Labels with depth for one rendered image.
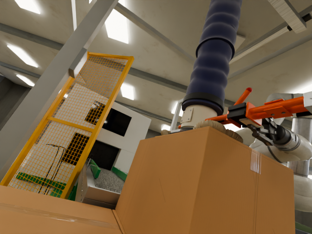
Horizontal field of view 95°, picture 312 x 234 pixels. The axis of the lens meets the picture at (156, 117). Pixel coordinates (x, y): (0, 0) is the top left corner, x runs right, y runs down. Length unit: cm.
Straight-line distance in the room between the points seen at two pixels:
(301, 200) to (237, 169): 87
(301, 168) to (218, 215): 96
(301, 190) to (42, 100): 208
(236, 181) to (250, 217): 10
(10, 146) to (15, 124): 18
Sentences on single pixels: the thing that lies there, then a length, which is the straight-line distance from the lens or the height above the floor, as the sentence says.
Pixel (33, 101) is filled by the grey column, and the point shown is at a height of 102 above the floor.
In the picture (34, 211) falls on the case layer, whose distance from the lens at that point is 71.
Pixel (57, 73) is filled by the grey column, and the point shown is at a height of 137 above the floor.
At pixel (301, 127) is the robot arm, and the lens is 134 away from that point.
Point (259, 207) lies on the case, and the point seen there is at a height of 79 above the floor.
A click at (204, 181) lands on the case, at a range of 39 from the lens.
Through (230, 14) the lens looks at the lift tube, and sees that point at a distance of 124.
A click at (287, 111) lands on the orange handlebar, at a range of 58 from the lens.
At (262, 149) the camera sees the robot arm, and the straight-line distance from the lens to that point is 89.
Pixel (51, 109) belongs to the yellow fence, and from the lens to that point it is 224.
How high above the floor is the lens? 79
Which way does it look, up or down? 20 degrees up
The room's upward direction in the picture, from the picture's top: 19 degrees clockwise
